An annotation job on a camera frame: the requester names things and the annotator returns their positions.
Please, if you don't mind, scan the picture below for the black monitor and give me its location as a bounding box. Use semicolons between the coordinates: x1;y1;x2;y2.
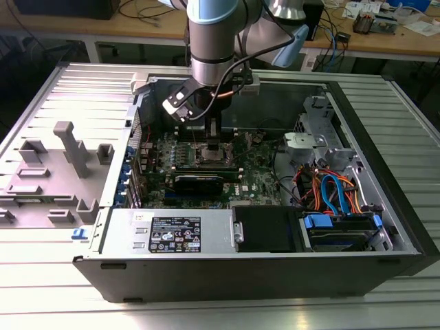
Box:
13;0;121;21

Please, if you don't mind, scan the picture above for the hard disk blue carrier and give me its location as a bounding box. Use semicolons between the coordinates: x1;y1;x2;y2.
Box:
301;211;385;252

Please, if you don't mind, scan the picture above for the black graphics card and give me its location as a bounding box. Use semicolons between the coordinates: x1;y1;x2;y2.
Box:
170;173;225;199

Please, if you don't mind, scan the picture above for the grey plastic parts rack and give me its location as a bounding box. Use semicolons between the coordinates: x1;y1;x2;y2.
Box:
0;120;115;228

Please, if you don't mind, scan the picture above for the black PC case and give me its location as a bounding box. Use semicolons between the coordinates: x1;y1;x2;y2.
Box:
71;70;440;303

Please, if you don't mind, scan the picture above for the grey electronic device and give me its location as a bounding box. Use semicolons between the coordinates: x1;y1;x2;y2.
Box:
373;12;402;34

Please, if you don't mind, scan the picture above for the blue wire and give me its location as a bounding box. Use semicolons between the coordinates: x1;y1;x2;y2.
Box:
320;173;352;217

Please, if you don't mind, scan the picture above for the silver CPU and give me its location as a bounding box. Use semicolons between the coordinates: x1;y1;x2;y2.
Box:
201;148;226;163

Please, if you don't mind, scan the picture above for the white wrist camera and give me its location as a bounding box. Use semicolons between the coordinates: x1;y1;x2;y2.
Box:
162;79;196;124

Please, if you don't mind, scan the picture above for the wooden desk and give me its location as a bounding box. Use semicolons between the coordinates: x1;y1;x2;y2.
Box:
0;0;440;65

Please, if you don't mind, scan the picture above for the green motherboard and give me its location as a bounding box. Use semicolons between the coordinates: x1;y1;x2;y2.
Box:
137;125;288;210

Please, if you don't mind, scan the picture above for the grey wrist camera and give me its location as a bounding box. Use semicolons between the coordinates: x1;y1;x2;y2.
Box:
239;75;261;96

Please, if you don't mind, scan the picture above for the orange yellow wire bundle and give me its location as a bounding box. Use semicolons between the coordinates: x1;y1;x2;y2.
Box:
343;177;364;215

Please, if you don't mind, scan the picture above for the black box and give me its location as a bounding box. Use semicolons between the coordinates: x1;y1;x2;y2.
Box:
302;0;326;41

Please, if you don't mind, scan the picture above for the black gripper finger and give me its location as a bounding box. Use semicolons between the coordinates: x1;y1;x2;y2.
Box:
204;118;223;153

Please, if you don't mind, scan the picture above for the silver power supply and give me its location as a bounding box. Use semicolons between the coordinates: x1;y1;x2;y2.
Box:
89;207;239;256

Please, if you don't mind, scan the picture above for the CPU socket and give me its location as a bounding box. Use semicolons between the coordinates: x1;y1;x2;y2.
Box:
194;141;236;168

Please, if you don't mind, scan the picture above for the blue cable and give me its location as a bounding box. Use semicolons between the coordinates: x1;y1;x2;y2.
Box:
324;27;341;65

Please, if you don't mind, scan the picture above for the metal heatsink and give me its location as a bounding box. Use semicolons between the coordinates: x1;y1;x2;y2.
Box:
353;9;376;35

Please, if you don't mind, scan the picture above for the silver metal drive cage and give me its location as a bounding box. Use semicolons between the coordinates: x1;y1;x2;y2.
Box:
291;95;344;152

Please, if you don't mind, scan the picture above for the white printed paper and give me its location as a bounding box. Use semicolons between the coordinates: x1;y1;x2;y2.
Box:
342;1;362;19

